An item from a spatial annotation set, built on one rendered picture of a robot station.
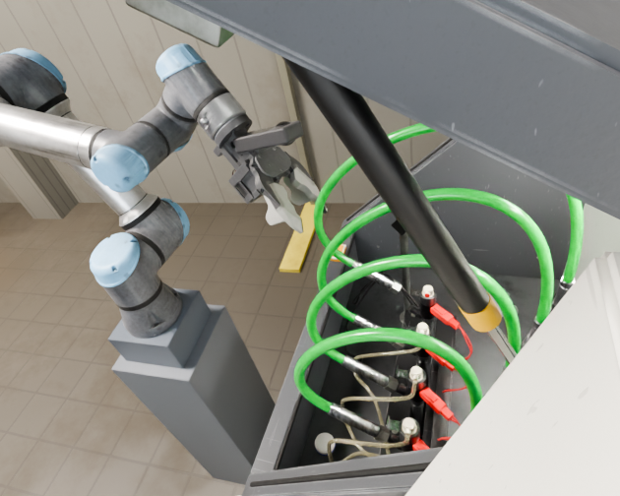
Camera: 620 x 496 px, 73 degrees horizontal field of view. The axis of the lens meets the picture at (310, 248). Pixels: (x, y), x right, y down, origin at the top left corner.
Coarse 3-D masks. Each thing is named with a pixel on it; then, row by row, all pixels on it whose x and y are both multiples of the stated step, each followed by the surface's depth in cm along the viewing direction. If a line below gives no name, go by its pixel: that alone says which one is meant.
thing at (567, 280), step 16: (416, 128) 52; (352, 160) 58; (336, 176) 61; (320, 192) 64; (320, 208) 66; (576, 208) 53; (320, 224) 69; (576, 224) 55; (320, 240) 71; (576, 240) 56; (336, 256) 73; (576, 256) 58
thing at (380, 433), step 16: (336, 336) 47; (352, 336) 45; (368, 336) 44; (384, 336) 43; (400, 336) 43; (416, 336) 42; (320, 352) 49; (448, 352) 42; (304, 368) 53; (464, 368) 43; (304, 384) 57; (320, 400) 60; (480, 400) 46; (336, 416) 60; (352, 416) 60; (368, 432) 60; (384, 432) 60
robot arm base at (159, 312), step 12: (168, 288) 109; (156, 300) 102; (168, 300) 105; (180, 300) 109; (120, 312) 103; (132, 312) 100; (144, 312) 101; (156, 312) 102; (168, 312) 104; (180, 312) 108; (132, 324) 102; (144, 324) 102; (156, 324) 104; (168, 324) 105; (144, 336) 104
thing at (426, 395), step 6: (426, 390) 63; (420, 396) 63; (426, 396) 62; (432, 396) 62; (426, 402) 62; (432, 402) 61; (438, 402) 61; (438, 408) 61; (444, 408) 61; (444, 414) 60; (450, 414) 60
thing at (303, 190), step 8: (296, 168) 73; (288, 176) 73; (296, 176) 72; (304, 176) 73; (288, 184) 74; (296, 184) 72; (304, 184) 72; (312, 184) 73; (296, 192) 75; (304, 192) 73; (312, 192) 72; (296, 200) 76; (304, 200) 76; (312, 200) 74
